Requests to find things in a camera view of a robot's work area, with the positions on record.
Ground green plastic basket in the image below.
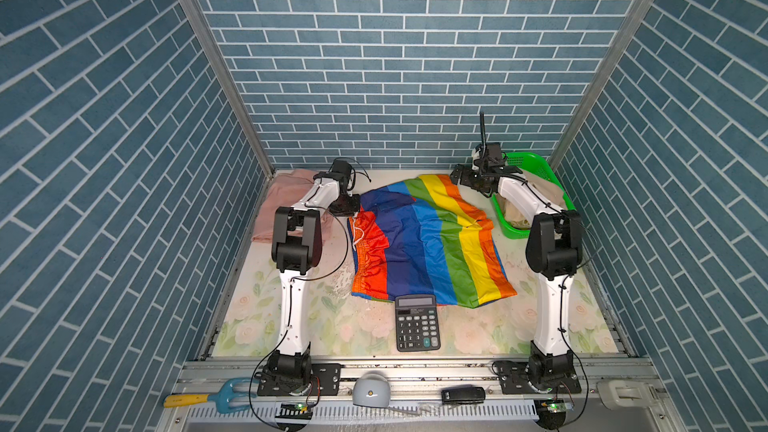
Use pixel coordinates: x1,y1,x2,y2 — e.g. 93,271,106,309
490,152,575,240

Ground right circuit board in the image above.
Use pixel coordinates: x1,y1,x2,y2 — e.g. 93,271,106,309
534,399,568,431

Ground aluminium corner post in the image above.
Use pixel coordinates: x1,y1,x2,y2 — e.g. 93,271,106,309
178,0,275,179

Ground blue yellow hand fork tool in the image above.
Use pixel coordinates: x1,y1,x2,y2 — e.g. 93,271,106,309
163,378,253,414

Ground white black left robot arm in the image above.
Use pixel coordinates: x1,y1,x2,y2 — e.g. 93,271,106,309
263,158,360,391

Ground left circuit board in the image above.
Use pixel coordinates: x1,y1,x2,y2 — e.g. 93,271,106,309
274,403,314,431

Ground black key fob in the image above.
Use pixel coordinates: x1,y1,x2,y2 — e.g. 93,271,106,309
440,385,486,406

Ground pink shorts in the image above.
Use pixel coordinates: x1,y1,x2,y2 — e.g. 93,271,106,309
251,169,317,244

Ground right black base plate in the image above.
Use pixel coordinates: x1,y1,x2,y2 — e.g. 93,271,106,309
491,360,582,395

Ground beige shorts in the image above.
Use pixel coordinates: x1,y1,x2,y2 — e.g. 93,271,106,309
498,172,569,230

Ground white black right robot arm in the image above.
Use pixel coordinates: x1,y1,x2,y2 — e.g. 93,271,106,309
450,142,584,391

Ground grey plastic handle bracket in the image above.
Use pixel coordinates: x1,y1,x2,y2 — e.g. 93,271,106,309
597,379,654,410

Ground grey tape measure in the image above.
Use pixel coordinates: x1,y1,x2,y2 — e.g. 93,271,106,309
352,372,391,409

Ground circuit board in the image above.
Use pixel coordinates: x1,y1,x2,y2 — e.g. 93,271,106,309
274,403,314,431
534,399,568,431

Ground black desk calculator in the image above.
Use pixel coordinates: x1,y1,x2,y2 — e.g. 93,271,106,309
395,294,442,353

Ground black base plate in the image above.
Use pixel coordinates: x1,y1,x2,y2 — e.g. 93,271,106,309
257,362,341,397
491,360,582,395

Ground aluminium front rail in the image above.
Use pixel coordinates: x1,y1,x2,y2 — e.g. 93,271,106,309
158,356,684,431

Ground rainbow striped shorts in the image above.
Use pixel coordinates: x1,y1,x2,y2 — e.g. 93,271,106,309
349,174,516,309

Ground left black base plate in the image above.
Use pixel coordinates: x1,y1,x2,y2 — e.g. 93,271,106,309
257,362,341,397

